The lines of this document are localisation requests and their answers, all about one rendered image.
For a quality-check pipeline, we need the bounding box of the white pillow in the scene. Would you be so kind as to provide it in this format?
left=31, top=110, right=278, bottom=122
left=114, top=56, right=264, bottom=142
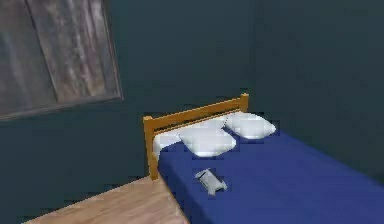
left=224, top=112, right=277, bottom=140
left=179, top=127, right=238, bottom=158

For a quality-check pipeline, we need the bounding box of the small grey remote control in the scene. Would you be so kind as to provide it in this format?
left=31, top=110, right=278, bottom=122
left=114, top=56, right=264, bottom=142
left=194, top=168, right=229, bottom=196

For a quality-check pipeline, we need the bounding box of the wooden bed with blue cover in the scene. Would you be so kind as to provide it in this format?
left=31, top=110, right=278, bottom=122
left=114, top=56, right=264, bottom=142
left=142, top=92, right=384, bottom=224

